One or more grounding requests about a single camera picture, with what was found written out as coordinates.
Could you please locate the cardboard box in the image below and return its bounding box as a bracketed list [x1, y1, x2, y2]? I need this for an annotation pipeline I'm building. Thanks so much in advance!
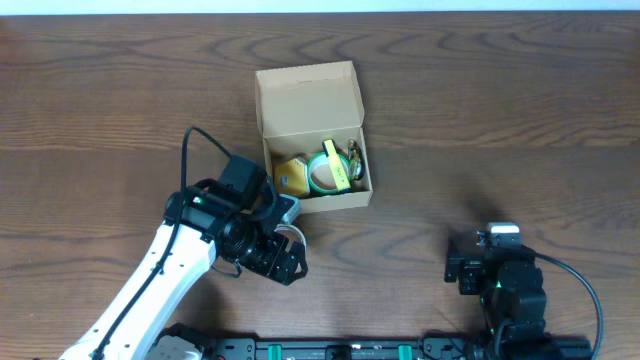
[255, 61, 373, 213]

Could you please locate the yellow highlighter marker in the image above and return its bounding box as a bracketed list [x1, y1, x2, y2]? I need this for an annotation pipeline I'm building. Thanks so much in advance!
[323, 139, 351, 192]

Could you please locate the green tape roll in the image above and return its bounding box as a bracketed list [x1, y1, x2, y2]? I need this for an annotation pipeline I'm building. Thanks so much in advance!
[307, 152, 351, 195]

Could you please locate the white tape roll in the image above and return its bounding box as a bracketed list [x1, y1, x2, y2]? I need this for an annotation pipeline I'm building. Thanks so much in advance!
[274, 224, 307, 251]

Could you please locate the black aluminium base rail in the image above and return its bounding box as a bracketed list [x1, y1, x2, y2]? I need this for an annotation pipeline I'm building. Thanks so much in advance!
[149, 324, 593, 360]

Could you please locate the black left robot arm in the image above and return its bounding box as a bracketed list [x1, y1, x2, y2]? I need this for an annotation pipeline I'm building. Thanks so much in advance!
[62, 155, 308, 359]

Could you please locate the yellow sticky note pad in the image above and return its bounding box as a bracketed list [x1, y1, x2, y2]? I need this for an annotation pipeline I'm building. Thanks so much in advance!
[273, 157, 310, 198]

